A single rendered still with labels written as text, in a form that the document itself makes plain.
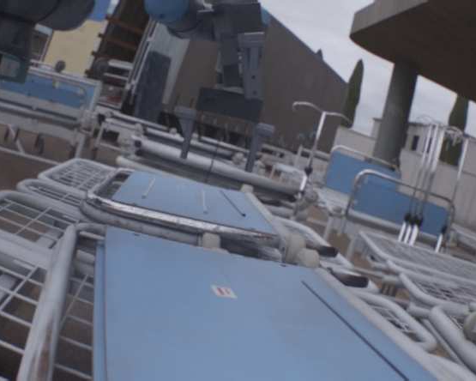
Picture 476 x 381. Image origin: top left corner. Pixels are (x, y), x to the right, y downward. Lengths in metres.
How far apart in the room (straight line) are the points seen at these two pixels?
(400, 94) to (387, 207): 8.36
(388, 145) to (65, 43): 6.68
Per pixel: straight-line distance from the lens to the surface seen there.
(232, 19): 0.88
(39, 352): 0.44
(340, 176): 5.53
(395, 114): 11.80
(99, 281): 0.72
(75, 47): 11.61
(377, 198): 3.56
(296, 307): 0.74
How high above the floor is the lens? 0.74
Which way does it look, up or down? 4 degrees down
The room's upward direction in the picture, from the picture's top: 17 degrees clockwise
